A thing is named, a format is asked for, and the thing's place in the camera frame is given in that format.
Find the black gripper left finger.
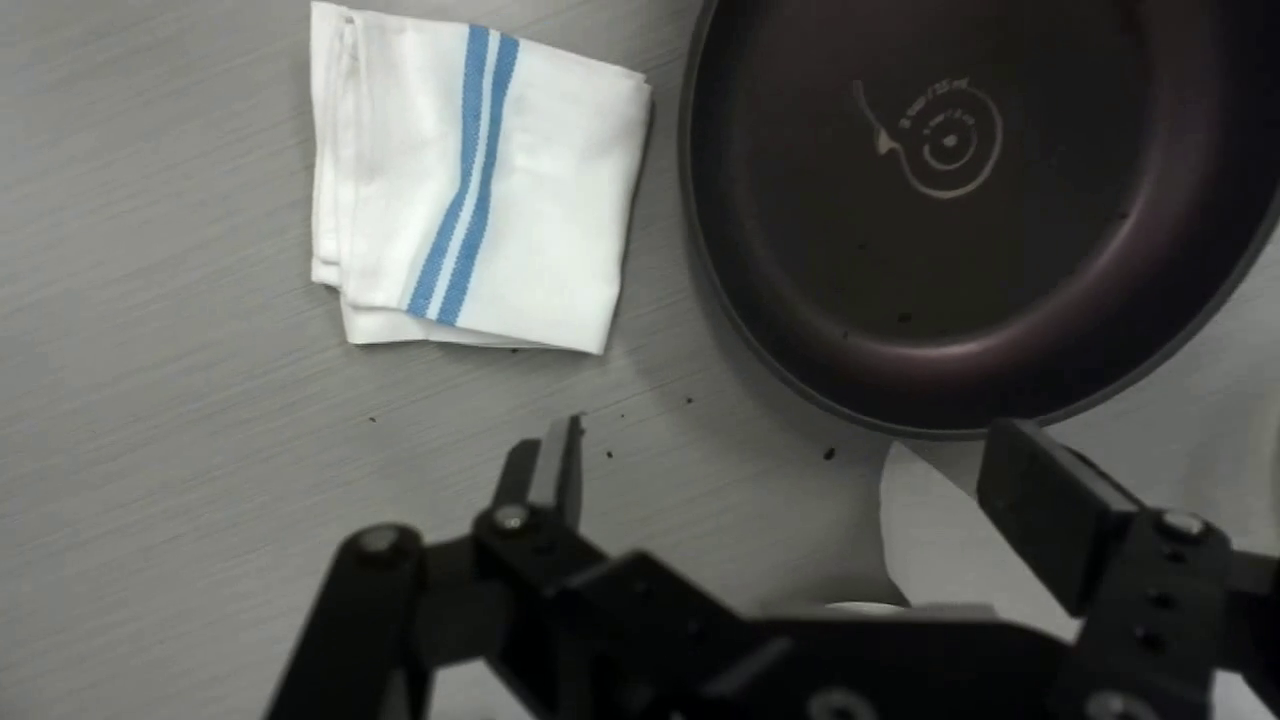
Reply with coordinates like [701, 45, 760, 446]
[264, 414, 671, 720]

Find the black nonstick frying pan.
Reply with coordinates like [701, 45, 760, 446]
[675, 0, 1280, 442]

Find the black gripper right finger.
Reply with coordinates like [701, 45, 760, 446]
[974, 418, 1280, 720]

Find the white blue-striped towel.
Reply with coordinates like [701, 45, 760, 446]
[306, 0, 656, 359]

